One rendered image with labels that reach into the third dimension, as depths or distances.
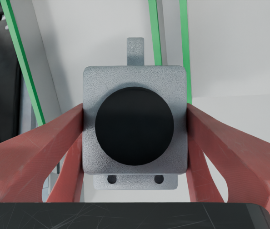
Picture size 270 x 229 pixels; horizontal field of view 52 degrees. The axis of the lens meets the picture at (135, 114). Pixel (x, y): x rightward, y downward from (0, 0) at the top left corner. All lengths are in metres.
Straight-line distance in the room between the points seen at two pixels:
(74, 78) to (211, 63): 0.14
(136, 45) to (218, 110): 0.29
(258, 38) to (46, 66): 0.21
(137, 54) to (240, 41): 0.15
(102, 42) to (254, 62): 0.15
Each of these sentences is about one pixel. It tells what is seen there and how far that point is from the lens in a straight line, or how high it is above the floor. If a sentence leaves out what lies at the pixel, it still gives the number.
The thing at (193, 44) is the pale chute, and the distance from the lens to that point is 0.29.
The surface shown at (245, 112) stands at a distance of 0.44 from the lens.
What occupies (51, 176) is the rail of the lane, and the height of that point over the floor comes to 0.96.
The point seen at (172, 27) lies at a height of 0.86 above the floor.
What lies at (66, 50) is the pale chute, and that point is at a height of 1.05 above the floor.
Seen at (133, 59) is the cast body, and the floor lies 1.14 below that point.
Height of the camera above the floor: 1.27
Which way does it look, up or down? 65 degrees down
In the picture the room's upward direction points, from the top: 36 degrees counter-clockwise
